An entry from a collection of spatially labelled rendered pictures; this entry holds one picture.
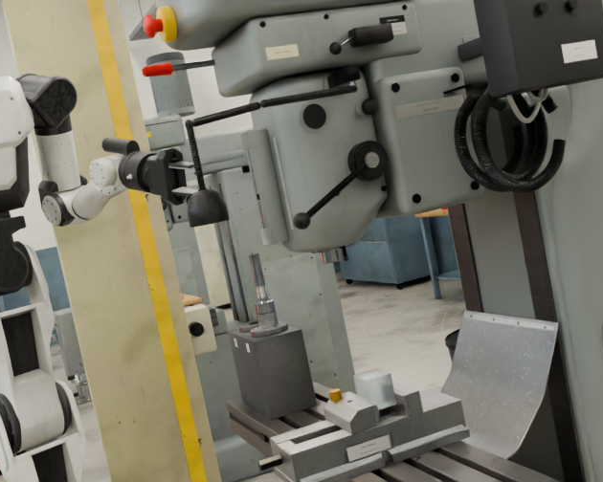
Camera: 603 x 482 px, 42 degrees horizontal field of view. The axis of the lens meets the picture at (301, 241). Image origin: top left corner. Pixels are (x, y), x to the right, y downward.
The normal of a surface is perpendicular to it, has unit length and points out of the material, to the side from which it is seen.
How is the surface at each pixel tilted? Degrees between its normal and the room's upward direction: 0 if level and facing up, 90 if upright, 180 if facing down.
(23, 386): 100
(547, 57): 90
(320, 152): 90
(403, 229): 90
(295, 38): 90
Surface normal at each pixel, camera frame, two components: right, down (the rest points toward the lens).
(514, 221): -0.90, 0.22
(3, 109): 0.65, -0.07
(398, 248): 0.39, 0.00
